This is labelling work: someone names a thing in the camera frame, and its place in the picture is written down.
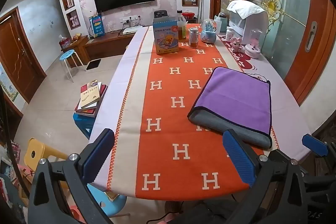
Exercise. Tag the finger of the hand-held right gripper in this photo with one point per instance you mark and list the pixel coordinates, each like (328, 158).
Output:
(315, 145)

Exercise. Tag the brown liquid glass bottle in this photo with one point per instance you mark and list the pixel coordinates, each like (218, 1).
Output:
(181, 29)

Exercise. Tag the wooden television cabinet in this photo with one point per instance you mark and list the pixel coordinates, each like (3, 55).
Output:
(105, 44)

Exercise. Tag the orange patterned table runner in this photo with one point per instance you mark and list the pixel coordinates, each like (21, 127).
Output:
(168, 108)

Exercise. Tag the teal water jug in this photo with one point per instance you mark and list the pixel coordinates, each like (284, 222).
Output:
(222, 23)

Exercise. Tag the blue snow globe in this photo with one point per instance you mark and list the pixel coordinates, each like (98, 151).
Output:
(209, 31)

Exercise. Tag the blue duck print carton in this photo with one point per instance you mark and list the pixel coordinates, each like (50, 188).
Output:
(166, 37)

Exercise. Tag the white cartoon print tablecloth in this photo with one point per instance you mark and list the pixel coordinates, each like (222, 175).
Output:
(118, 82)

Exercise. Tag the blue standing toy box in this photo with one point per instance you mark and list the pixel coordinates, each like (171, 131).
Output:
(96, 26)

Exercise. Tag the colourful wall poster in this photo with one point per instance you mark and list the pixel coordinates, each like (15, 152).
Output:
(8, 85)

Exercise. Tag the pink dome music box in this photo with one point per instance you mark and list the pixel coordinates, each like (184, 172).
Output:
(253, 47)

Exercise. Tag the white cloth cover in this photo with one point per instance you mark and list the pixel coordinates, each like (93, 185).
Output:
(246, 10)

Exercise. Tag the fruit bowl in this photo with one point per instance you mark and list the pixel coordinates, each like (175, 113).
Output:
(76, 37)

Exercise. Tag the blue plastic stool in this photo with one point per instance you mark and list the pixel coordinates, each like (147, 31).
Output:
(84, 123)

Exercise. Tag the brown wooden door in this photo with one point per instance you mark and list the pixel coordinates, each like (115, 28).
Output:
(18, 61)

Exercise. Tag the large gold door ornament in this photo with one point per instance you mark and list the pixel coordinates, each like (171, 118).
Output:
(271, 3)

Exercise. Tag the spice jar with metal lid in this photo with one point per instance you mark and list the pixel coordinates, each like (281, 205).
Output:
(193, 39)

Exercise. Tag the small white pill bottle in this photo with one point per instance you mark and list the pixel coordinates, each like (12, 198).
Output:
(230, 34)

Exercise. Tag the red cooking pot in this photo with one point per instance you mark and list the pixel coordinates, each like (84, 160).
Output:
(189, 17)

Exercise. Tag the purple and grey towel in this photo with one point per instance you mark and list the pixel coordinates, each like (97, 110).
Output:
(236, 98)

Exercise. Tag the black kitchen appliance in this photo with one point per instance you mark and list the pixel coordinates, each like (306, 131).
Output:
(160, 14)

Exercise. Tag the white set-top box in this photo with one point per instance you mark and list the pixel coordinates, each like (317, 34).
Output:
(132, 30)

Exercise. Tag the pink toy figure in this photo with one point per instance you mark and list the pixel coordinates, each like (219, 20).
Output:
(237, 45)

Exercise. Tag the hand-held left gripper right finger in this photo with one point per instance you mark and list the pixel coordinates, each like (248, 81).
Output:
(238, 158)

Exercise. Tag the white countertop appliance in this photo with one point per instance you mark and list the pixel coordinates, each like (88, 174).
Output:
(253, 29)

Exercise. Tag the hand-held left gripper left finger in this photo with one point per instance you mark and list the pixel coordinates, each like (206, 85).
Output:
(97, 155)

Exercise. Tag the black floor mat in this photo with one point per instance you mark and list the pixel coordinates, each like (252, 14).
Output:
(94, 64)

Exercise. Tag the blue round stool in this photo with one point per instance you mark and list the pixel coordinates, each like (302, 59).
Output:
(67, 54)

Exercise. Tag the stack of books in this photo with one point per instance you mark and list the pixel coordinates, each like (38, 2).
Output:
(92, 96)

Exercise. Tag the red tissue box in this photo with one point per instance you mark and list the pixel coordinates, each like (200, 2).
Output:
(64, 42)

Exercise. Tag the yellow plastic chair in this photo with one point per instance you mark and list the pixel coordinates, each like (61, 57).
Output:
(34, 153)

